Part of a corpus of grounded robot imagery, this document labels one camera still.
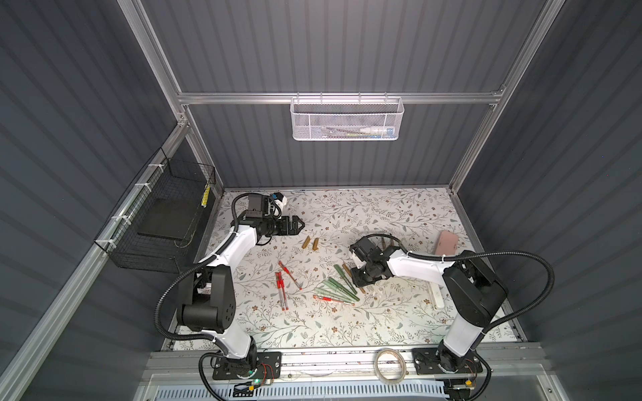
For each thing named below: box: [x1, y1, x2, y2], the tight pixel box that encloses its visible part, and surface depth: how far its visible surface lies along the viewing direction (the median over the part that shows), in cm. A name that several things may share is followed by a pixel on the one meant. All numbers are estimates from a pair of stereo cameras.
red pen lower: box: [312, 294, 356, 306], surface depth 88 cm
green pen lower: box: [314, 288, 356, 304], surface depth 89 cm
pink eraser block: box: [434, 230, 459, 257], surface depth 103 cm
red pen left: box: [275, 271, 286, 311], surface depth 92 cm
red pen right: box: [279, 271, 290, 311], surface depth 91 cm
